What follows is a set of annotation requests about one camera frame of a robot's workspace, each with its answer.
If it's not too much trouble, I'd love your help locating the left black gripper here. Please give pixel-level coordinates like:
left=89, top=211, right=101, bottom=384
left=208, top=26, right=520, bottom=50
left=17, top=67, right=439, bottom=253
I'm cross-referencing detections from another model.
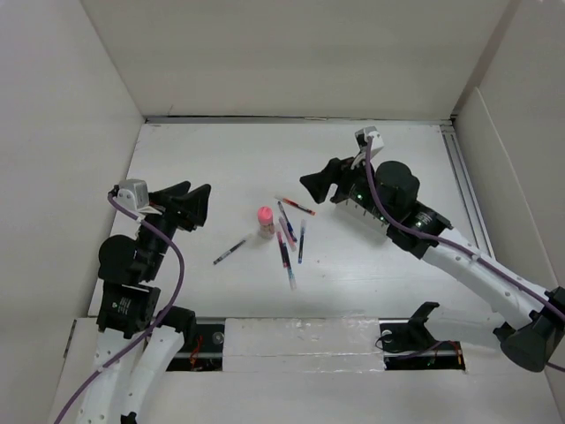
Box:
left=139, top=179, right=210, bottom=278

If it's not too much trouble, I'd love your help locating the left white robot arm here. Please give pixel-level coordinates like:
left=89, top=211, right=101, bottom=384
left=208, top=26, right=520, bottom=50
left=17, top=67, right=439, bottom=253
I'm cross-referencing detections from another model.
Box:
left=66, top=179, right=211, bottom=423

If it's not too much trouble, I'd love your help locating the front black mounting rail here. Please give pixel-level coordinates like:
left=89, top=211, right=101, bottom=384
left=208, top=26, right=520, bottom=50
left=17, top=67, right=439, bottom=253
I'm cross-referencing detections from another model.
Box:
left=167, top=319, right=225, bottom=372

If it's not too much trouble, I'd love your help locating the white two-slot desk organizer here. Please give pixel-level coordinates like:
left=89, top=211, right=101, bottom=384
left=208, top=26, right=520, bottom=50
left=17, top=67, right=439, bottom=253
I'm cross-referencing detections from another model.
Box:
left=335, top=200, right=388, bottom=246

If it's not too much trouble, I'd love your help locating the back aluminium rail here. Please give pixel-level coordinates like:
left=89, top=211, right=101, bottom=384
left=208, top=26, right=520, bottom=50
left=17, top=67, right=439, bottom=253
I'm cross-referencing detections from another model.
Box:
left=145, top=116, right=453, bottom=125

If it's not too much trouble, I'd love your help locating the pink capped small bottle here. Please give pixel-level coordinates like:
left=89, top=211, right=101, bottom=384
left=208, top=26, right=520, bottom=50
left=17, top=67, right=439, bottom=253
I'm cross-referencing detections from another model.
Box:
left=257, top=206, right=275, bottom=239

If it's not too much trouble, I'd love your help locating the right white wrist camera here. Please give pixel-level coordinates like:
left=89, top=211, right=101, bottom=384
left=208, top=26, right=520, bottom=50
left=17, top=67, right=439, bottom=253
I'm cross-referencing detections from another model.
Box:
left=355, top=126, right=384, bottom=157

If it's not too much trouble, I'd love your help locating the red pink long pen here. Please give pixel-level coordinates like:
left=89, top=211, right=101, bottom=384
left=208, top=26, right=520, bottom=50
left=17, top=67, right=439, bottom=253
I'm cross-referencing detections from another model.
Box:
left=276, top=231, right=297, bottom=291

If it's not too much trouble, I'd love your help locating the blue pen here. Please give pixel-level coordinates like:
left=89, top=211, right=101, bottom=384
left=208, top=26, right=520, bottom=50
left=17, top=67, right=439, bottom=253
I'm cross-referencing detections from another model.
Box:
left=298, top=219, right=306, bottom=264
left=277, top=200, right=298, bottom=243

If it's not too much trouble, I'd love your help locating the white foam front block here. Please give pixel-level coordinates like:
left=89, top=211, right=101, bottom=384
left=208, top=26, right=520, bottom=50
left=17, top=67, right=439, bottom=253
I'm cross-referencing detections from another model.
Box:
left=222, top=317, right=385, bottom=374

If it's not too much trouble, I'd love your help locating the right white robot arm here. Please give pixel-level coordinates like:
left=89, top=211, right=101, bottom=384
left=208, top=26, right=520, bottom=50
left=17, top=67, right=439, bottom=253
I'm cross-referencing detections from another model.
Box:
left=299, top=156, right=564, bottom=373

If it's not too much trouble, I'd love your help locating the aluminium rail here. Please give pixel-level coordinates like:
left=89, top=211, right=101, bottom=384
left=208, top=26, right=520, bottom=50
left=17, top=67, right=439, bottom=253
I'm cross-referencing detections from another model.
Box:
left=440, top=124, right=495, bottom=259
left=145, top=116, right=453, bottom=125

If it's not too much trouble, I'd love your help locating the right aluminium rail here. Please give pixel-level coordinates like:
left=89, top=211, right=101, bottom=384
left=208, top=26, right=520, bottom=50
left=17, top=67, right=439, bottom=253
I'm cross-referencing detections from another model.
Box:
left=440, top=124, right=495, bottom=259

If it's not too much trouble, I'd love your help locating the black pen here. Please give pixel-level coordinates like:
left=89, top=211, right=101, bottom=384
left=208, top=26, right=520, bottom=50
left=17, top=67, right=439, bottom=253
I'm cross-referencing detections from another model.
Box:
left=213, top=238, right=248, bottom=266

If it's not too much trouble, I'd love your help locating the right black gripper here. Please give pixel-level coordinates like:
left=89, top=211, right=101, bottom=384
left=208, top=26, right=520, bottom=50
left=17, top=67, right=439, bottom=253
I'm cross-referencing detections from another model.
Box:
left=298, top=151, right=395, bottom=225

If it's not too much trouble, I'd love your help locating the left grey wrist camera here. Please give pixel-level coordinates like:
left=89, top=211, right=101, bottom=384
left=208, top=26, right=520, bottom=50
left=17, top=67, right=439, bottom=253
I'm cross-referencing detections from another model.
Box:
left=114, top=178, right=149, bottom=211

